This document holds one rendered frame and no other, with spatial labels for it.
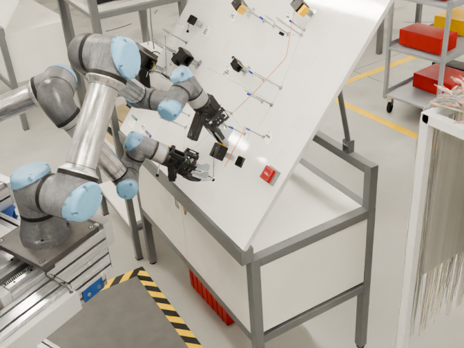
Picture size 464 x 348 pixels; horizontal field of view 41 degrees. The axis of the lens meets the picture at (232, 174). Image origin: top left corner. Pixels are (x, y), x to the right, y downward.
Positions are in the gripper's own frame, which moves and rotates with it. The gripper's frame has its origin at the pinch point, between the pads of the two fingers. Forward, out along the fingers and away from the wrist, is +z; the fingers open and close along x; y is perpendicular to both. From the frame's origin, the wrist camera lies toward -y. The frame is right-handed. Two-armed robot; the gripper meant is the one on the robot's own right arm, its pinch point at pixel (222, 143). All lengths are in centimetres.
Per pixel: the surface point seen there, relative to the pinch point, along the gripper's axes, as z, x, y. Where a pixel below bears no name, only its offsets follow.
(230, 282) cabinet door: 46, -8, -34
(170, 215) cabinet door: 42, 48, -27
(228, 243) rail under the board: 20.1, -18.9, -26.3
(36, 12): 20, 349, 40
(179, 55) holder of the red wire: -14, 49, 22
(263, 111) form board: -0.8, -5.5, 19.0
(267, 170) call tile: 3.9, -25.3, 0.2
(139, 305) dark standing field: 85, 68, -68
